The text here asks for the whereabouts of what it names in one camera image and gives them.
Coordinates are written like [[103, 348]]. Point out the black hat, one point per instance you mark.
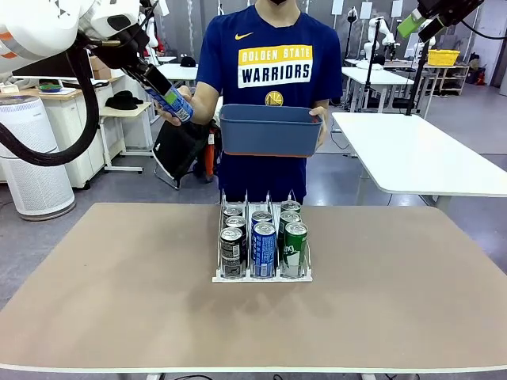
[[123, 101]]

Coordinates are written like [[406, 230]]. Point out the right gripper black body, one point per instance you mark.
[[447, 10]]

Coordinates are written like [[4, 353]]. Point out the person in blue shirt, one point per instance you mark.
[[273, 71]]

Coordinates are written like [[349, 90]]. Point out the blue plastic basket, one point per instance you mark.
[[269, 134]]

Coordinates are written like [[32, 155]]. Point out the person's left forearm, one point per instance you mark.
[[322, 105]]

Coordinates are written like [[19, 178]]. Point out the black jacket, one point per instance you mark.
[[178, 146]]

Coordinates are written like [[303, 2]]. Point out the black tripod stand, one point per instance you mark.
[[418, 75]]

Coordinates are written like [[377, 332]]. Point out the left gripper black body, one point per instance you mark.
[[119, 49]]

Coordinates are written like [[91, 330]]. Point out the person's right hand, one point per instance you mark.
[[185, 93]]

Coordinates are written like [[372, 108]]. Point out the blue beverage can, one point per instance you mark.
[[183, 111], [264, 249], [261, 217]]

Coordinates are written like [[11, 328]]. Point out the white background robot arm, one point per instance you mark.
[[420, 49], [376, 35]]

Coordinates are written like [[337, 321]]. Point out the small white side table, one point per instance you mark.
[[119, 115]]

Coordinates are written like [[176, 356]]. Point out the red fire extinguisher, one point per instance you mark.
[[479, 77]]

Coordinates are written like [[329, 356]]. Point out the green and blue bowl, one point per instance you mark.
[[50, 87]]

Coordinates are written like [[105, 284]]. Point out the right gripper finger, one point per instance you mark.
[[432, 31], [410, 23]]

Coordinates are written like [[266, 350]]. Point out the yellow plastic crate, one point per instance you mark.
[[443, 57]]

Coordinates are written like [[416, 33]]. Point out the thin black pole stand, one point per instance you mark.
[[371, 59]]

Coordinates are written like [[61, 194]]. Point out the cardboard box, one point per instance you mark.
[[101, 71]]

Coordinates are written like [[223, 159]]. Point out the white background desk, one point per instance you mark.
[[178, 71]]

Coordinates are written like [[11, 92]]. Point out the orange cloth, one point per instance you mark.
[[212, 158]]

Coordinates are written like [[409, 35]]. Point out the white can dispenser rack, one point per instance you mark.
[[261, 279]]

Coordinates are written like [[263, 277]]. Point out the black office chair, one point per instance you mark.
[[166, 178]]

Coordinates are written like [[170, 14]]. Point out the person's left hand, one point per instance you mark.
[[324, 126]]

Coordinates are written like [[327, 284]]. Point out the person's right forearm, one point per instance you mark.
[[206, 103]]

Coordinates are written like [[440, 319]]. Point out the large white table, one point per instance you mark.
[[416, 154]]

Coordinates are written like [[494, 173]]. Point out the white cylindrical air purifier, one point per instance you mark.
[[35, 178]]

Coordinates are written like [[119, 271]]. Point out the long white background table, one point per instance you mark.
[[376, 77]]

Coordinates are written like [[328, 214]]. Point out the wooden shelf rack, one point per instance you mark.
[[447, 79]]

